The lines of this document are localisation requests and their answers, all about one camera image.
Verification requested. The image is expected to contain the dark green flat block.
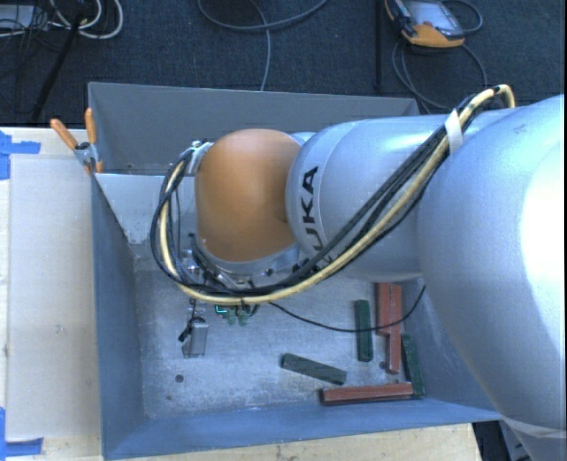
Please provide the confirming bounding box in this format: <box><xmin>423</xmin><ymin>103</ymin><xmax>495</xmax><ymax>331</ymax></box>
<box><xmin>353</xmin><ymin>299</ymin><xmax>375</xmax><ymax>363</ymax></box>
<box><xmin>280</xmin><ymin>352</ymin><xmax>348</xmax><ymax>387</ymax></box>
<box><xmin>400</xmin><ymin>332</ymin><xmax>427</xmax><ymax>399</ymax></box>

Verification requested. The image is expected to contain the red-brown flat block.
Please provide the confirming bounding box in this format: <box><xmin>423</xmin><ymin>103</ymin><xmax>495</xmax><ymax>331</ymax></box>
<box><xmin>374</xmin><ymin>281</ymin><xmax>393</xmax><ymax>339</ymax></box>
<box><xmin>318</xmin><ymin>381</ymin><xmax>416</xmax><ymax>407</ymax></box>
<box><xmin>386</xmin><ymin>283</ymin><xmax>405</xmax><ymax>376</ymax></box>

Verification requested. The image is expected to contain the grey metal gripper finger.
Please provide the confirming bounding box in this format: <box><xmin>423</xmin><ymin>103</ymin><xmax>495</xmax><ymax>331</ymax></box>
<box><xmin>181</xmin><ymin>318</ymin><xmax>210</xmax><ymax>359</ymax></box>

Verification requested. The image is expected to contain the grey metal bin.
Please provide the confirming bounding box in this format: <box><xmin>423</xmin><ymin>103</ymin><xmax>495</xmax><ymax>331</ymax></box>
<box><xmin>86</xmin><ymin>82</ymin><xmax>504</xmax><ymax>461</ymax></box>

